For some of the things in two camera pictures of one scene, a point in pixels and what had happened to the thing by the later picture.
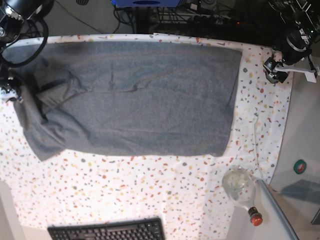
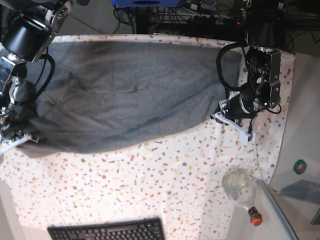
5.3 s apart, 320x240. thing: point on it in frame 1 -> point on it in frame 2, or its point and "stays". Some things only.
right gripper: [293, 50] -> [238, 106]
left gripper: [10, 82] -> [12, 122]
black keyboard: [146, 229] stays
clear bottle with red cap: [239, 184] stays
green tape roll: [299, 167] stays
